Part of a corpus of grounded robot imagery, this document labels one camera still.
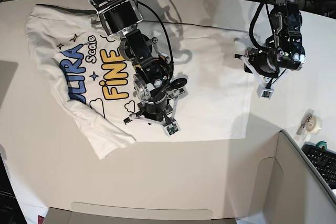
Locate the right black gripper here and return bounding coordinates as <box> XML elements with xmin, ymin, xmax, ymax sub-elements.
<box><xmin>136</xmin><ymin>97</ymin><xmax>173</xmax><ymax>124</ymax></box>

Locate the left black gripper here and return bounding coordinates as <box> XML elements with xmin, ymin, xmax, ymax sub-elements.
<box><xmin>245</xmin><ymin>48</ymin><xmax>278</xmax><ymax>78</ymax></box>

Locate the white printed t-shirt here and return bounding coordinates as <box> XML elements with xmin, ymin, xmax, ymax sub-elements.
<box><xmin>25</xmin><ymin>5</ymin><xmax>254</xmax><ymax>159</ymax></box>

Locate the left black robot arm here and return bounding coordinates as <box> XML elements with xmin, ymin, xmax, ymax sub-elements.
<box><xmin>241</xmin><ymin>0</ymin><xmax>306</xmax><ymax>79</ymax></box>

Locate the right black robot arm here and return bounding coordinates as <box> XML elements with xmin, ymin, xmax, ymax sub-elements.
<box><xmin>88</xmin><ymin>0</ymin><xmax>187</xmax><ymax>127</ymax></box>

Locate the clear tape dispenser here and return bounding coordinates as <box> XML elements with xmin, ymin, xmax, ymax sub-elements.
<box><xmin>296</xmin><ymin>109</ymin><xmax>322</xmax><ymax>142</ymax></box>

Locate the green tape roll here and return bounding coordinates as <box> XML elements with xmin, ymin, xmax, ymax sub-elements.
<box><xmin>316</xmin><ymin>141</ymin><xmax>327</xmax><ymax>150</ymax></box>

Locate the black computer keyboard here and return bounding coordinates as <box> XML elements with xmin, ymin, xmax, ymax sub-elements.
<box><xmin>301</xmin><ymin>145</ymin><xmax>336</xmax><ymax>189</ymax></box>

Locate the beige partition box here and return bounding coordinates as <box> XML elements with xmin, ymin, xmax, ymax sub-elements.
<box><xmin>44</xmin><ymin>130</ymin><xmax>335</xmax><ymax>223</ymax></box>

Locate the black monitor corner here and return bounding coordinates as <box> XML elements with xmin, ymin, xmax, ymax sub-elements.
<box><xmin>1</xmin><ymin>146</ymin><xmax>27</xmax><ymax>224</ymax></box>

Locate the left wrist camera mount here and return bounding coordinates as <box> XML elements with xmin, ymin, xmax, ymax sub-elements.
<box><xmin>235</xmin><ymin>54</ymin><xmax>287</xmax><ymax>100</ymax></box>

